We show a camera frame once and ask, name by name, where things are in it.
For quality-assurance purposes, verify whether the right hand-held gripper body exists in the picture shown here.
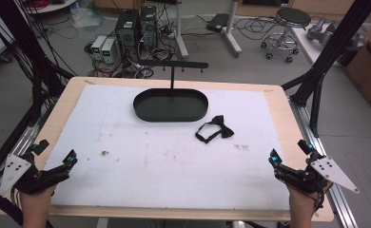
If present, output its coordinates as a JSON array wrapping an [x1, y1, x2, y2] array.
[[273, 151, 361, 195]]

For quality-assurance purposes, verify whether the black round stool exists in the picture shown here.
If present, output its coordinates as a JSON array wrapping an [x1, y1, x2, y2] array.
[[261, 7, 312, 64]]

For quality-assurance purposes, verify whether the black hanger stand with tray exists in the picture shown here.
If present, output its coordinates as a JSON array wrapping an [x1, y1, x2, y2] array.
[[132, 60, 210, 124]]

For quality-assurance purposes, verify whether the black flat box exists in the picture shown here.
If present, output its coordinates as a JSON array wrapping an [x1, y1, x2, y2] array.
[[205, 12, 230, 33]]

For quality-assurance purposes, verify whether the black metal frame strut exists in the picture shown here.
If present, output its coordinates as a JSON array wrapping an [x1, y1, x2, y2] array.
[[0, 0, 75, 127], [281, 0, 371, 138]]

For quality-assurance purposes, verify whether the white platform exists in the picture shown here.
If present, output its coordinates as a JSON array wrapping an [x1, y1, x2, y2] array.
[[290, 23, 344, 68]]

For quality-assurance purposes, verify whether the white table leg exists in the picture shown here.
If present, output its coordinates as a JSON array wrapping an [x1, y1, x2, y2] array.
[[173, 0, 190, 60], [221, 0, 244, 59]]

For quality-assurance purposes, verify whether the brown cardboard box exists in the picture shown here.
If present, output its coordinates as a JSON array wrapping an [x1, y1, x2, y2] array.
[[344, 20, 371, 111]]

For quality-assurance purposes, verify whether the white round table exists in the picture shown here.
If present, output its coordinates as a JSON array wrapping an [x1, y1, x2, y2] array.
[[24, 0, 79, 15]]

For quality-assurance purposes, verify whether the person's left hand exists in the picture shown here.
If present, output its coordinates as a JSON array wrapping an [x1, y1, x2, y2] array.
[[20, 184, 58, 211]]

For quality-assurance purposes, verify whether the black bow tie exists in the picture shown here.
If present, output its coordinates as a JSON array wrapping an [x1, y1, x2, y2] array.
[[195, 115, 235, 144]]

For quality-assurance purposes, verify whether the person's right hand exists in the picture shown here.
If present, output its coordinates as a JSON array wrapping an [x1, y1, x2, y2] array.
[[286, 180, 334, 208]]

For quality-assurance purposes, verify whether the white power supply unit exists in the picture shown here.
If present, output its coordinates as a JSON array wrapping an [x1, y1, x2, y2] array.
[[90, 34, 108, 61], [100, 37, 118, 65]]

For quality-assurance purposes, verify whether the clear plastic bag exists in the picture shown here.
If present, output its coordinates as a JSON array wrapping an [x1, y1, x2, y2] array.
[[69, 5, 106, 30]]

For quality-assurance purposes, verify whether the tangle of floor cables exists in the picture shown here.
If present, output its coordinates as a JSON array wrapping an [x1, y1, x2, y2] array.
[[83, 28, 182, 80]]

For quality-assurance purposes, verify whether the aluminium rail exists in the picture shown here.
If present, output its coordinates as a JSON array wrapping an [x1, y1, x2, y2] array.
[[0, 103, 47, 210], [288, 94, 360, 228]]

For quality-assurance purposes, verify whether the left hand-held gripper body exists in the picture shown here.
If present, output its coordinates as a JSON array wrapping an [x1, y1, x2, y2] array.
[[0, 151, 71, 197]]

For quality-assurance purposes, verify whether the black computer tower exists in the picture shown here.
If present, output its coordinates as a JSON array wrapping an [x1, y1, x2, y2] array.
[[114, 9, 141, 49], [138, 5, 159, 49]]

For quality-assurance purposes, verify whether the white table mat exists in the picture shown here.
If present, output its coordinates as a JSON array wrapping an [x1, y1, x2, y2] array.
[[44, 84, 291, 212]]

